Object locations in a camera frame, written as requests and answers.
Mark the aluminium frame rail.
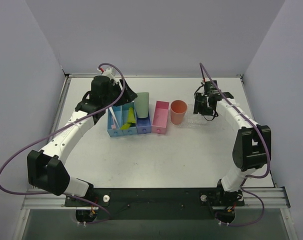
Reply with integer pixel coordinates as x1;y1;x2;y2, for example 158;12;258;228
22;187;291;212

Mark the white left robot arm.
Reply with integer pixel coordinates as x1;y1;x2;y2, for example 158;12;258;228
27;75;138;206

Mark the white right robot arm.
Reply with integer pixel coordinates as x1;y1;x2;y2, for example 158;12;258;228
193;80;271;192

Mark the yellow green toothpaste tube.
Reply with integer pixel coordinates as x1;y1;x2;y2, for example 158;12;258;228
120;107;136;130

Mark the pink drawer box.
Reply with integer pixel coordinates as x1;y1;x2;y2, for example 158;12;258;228
151;100;170;135

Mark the green plastic cup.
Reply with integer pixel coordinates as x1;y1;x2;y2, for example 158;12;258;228
134;92;150;118

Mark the white pink toothbrush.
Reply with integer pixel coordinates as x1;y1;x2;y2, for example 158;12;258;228
109;107;119;130

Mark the orange plastic cup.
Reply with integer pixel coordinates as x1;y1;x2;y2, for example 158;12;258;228
170;100;188;125

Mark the clear textured oval tray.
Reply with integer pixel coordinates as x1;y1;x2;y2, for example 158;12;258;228
175;109;217;129

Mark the purple drawer box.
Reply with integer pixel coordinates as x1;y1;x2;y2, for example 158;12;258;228
136;115;152;135

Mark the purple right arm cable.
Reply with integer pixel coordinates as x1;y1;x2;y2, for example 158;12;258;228
198;62;272;227

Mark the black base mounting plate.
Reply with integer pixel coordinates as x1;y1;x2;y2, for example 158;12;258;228
77;188;236;220

